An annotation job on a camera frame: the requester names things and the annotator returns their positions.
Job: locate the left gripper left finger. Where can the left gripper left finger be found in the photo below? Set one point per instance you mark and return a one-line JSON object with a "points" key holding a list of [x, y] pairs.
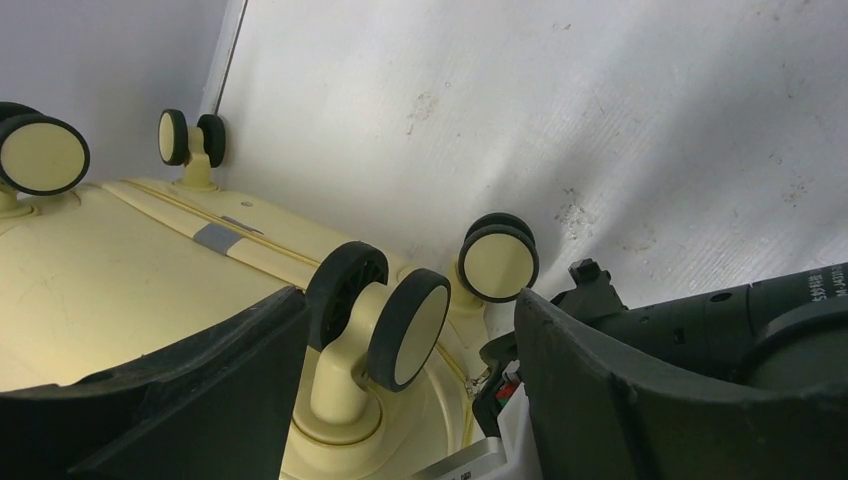
{"points": [[215, 405]]}

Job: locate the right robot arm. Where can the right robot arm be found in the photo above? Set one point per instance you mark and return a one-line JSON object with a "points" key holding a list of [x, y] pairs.
{"points": [[785, 334]]}

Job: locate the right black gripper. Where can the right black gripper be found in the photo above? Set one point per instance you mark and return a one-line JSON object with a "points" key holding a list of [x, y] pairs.
{"points": [[495, 392]]}

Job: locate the yellow hard-shell suitcase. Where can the yellow hard-shell suitcase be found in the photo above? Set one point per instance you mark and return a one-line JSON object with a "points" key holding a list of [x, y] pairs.
{"points": [[97, 275]]}

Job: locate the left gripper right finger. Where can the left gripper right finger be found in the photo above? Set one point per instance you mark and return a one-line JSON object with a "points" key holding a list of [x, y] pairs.
{"points": [[601, 409]]}

